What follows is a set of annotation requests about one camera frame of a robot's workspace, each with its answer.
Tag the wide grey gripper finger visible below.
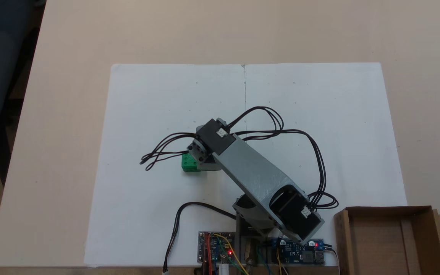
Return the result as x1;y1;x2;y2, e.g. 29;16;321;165
198;158;221;172

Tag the white paper sheet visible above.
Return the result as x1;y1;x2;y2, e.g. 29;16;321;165
84;62;408;268

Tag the blue circuit board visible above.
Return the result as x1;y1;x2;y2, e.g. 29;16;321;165
260;238;325;265

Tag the brown cardboard box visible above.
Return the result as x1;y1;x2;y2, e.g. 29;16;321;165
333;205;440;275

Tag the thin black gripper motor cable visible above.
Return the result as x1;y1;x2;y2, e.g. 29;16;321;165
139;133;199;171

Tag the thick black cable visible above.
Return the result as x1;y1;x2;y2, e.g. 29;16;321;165
162;202;238;274

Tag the thin black wrist motor cable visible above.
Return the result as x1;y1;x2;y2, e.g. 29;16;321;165
226;106;285;142

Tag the red jumper wire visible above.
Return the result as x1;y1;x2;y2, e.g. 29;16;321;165
204;234;214;275

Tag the yellow jumper wire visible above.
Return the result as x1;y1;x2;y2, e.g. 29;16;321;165
214;234;249;275

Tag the thin black elbow motor cable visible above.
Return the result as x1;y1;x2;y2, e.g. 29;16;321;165
235;129;340;210

